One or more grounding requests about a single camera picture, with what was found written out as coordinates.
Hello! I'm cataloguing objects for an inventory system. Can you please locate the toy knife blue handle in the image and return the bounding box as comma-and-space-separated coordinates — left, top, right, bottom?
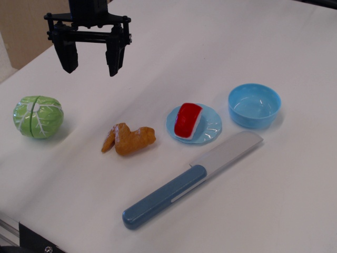
122, 131, 263, 230

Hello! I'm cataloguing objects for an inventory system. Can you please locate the light blue plastic bowl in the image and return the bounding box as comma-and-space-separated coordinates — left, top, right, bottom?
227, 83, 282, 129

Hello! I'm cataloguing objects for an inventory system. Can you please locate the green toy cabbage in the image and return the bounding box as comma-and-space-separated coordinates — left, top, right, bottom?
13, 95, 64, 139

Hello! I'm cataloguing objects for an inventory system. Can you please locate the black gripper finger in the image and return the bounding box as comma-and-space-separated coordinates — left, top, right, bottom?
54, 40, 78, 73
105, 25, 125, 76

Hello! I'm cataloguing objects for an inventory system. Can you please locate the red tuna sushi toy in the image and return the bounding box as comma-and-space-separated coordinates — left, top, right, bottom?
174, 103, 203, 140

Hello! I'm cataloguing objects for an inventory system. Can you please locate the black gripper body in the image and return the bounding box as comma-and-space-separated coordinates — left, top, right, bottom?
44, 1, 132, 44

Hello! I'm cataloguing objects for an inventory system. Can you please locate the aluminium table frame rail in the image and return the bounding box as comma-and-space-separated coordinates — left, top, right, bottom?
0, 212, 19, 246

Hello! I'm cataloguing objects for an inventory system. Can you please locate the light blue scalloped plate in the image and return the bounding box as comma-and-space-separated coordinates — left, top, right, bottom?
166, 103, 222, 145

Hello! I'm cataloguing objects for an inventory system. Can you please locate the black metal corner bracket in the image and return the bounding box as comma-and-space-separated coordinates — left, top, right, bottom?
18, 223, 66, 253

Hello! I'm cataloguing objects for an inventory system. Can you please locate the toy fried chicken wing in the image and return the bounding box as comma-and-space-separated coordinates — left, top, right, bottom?
101, 123, 156, 156

